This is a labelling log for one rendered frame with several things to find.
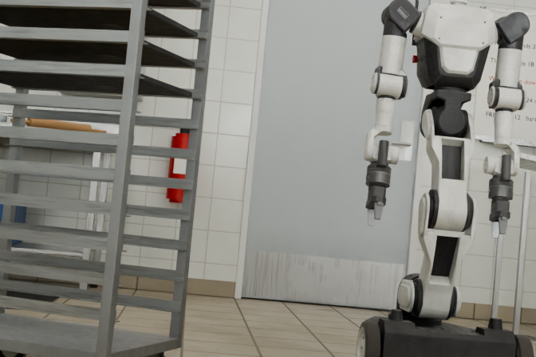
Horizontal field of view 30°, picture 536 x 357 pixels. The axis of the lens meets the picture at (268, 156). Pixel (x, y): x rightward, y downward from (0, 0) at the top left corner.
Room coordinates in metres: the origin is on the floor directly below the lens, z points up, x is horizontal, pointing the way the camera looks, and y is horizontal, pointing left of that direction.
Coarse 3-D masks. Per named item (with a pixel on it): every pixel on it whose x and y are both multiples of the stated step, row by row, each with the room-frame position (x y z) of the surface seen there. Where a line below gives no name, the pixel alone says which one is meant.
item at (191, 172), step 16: (208, 16) 2.96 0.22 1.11; (208, 32) 2.96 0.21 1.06; (208, 48) 2.97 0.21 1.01; (208, 64) 2.98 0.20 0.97; (192, 112) 2.96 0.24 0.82; (192, 144) 2.96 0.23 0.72; (192, 160) 2.96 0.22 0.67; (192, 176) 2.96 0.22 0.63; (192, 192) 2.96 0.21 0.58; (192, 208) 2.97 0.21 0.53; (192, 224) 2.98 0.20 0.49; (176, 288) 2.96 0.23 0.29; (176, 320) 2.96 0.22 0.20; (176, 336) 2.96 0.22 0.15
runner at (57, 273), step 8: (0, 264) 2.67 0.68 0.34; (8, 264) 2.66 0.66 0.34; (16, 264) 2.66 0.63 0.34; (24, 264) 2.65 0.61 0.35; (0, 272) 2.67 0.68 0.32; (8, 272) 2.66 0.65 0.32; (16, 272) 2.65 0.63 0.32; (24, 272) 2.65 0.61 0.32; (32, 272) 2.64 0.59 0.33; (40, 272) 2.63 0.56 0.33; (48, 272) 2.62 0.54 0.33; (56, 272) 2.62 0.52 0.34; (64, 272) 2.61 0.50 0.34; (72, 272) 2.60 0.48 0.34; (80, 272) 2.59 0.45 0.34; (88, 272) 2.59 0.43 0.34; (72, 280) 2.60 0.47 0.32; (80, 280) 2.59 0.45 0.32; (88, 280) 2.59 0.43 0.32; (96, 280) 2.58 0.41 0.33
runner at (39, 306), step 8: (0, 296) 2.67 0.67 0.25; (8, 296) 2.66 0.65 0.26; (0, 304) 2.67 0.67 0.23; (8, 304) 2.66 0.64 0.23; (16, 304) 2.65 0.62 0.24; (24, 304) 2.64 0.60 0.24; (32, 304) 2.64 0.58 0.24; (40, 304) 2.63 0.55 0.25; (48, 304) 2.62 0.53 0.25; (56, 304) 2.61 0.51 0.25; (64, 304) 2.61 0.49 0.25; (48, 312) 2.62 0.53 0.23; (56, 312) 2.61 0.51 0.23; (64, 312) 2.61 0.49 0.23; (72, 312) 2.60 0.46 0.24; (80, 312) 2.59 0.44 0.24; (88, 312) 2.58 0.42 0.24; (96, 312) 2.58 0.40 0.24
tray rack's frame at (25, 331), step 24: (24, 120) 3.17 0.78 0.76; (0, 240) 3.16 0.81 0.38; (0, 312) 3.16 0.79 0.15; (0, 336) 2.67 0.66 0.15; (24, 336) 2.71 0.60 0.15; (48, 336) 2.75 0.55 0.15; (72, 336) 2.79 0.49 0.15; (96, 336) 2.84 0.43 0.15; (120, 336) 2.88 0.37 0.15; (144, 336) 2.93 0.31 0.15; (168, 336) 2.98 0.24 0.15
